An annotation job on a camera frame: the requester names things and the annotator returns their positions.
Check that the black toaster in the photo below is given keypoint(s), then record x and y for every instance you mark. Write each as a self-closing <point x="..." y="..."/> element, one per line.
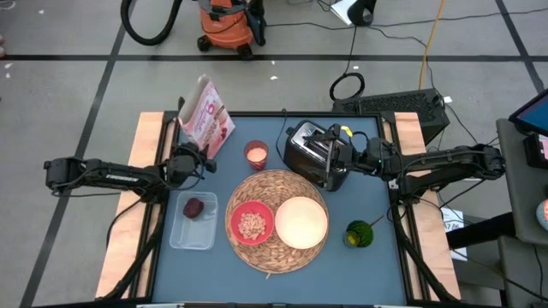
<point x="304" y="160"/>

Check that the white paper sheet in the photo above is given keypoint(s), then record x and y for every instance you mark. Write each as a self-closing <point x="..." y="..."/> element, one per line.
<point x="454" y="222"/>

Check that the black computer monitor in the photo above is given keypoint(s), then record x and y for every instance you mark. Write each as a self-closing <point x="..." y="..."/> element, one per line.
<point x="535" y="113"/>

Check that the black perforated computer case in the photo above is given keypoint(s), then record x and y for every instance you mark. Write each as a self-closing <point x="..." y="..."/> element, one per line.
<point x="394" y="107"/>

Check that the pink strawberry yogurt cereal box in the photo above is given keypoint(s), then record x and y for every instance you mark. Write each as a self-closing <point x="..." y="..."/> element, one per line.
<point x="205" y="115"/>

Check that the peach round plate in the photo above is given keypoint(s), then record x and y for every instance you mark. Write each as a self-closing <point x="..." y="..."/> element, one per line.
<point x="301" y="222"/>

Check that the green glass tumbler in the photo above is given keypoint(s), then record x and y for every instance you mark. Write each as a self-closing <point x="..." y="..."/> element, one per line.
<point x="359" y="234"/>

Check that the dark red apple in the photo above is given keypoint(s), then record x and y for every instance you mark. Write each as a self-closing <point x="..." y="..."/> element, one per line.
<point x="193" y="207"/>

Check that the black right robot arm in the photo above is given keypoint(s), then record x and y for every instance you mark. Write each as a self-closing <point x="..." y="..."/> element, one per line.
<point x="449" y="164"/>

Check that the small black desk device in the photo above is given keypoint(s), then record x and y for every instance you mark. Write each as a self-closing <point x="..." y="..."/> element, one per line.
<point x="537" y="149"/>

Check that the colourful ball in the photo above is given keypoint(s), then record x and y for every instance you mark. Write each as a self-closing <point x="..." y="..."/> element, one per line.
<point x="543" y="214"/>

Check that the red glass tumbler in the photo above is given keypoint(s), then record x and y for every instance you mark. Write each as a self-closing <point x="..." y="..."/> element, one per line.
<point x="256" y="155"/>

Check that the grey desk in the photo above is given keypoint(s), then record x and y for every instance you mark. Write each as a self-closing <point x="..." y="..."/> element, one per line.
<point x="518" y="179"/>

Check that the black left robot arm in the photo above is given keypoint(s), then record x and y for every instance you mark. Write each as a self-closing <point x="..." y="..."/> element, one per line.
<point x="107" y="175"/>

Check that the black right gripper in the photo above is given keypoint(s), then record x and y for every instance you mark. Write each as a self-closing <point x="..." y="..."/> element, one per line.
<point x="364" y="156"/>

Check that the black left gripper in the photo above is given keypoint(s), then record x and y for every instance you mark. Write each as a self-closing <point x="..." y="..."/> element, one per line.
<point x="188" y="167"/>

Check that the red ceramic bowl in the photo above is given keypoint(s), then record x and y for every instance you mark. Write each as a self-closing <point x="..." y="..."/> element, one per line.
<point x="240" y="205"/>

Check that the black table frame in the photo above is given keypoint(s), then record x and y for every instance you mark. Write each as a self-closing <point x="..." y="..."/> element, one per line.
<point x="274" y="114"/>

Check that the person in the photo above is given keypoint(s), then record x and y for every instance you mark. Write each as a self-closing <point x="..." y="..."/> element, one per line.
<point x="2" y="47"/>

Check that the wooden table side board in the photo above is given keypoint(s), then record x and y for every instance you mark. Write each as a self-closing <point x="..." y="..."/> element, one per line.
<point x="145" y="128"/>
<point x="409" y="124"/>

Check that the orange shop vacuum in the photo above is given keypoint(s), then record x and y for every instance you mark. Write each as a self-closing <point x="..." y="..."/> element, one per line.
<point x="227" y="25"/>

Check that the round woven straw placemat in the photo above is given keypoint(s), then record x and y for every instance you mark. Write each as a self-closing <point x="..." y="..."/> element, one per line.
<point x="274" y="261"/>

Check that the black curved stand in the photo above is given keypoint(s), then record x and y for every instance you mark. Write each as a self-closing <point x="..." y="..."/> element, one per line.
<point x="361" y="15"/>

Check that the cereal loops heap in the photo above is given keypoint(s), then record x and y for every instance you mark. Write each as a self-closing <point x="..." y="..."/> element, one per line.
<point x="251" y="226"/>

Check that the clear plastic container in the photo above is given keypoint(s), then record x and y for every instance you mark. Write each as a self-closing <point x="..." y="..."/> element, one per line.
<point x="194" y="233"/>

